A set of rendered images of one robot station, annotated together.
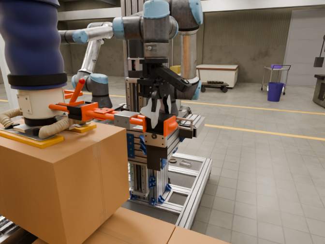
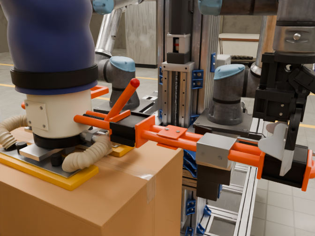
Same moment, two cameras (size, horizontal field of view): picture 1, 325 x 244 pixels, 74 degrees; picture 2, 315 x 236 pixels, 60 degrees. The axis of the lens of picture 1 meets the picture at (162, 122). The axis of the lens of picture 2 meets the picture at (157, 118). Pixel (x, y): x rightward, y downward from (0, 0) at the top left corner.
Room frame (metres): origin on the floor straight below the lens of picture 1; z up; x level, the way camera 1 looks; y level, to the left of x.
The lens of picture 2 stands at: (0.22, 0.24, 1.47)
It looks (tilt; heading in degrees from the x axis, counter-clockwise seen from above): 21 degrees down; 1
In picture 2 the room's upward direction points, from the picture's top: straight up
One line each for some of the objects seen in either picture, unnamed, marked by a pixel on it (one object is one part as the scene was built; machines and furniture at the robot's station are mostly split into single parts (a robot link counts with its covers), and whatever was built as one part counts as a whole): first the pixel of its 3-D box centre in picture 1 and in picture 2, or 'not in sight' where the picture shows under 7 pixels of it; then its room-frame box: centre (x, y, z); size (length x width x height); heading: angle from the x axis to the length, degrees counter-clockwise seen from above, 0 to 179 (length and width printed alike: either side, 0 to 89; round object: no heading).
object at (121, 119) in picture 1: (126, 119); (216, 149); (0.74, 0.13, 1.19); 0.07 x 0.07 x 0.04; 62
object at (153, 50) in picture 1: (155, 51); (297, 40); (0.69, 0.02, 1.43); 0.08 x 0.08 x 0.05
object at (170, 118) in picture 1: (159, 124); (284, 164); (0.67, 0.01, 1.20); 0.08 x 0.07 x 0.05; 62
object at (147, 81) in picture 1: (154, 78); (284, 87); (0.69, 0.03, 1.34); 0.09 x 0.08 x 0.12; 62
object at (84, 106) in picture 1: (83, 110); (132, 128); (0.84, 0.32, 1.20); 0.10 x 0.08 x 0.06; 152
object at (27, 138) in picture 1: (26, 131); (39, 157); (0.87, 0.58, 1.10); 0.34 x 0.10 x 0.05; 62
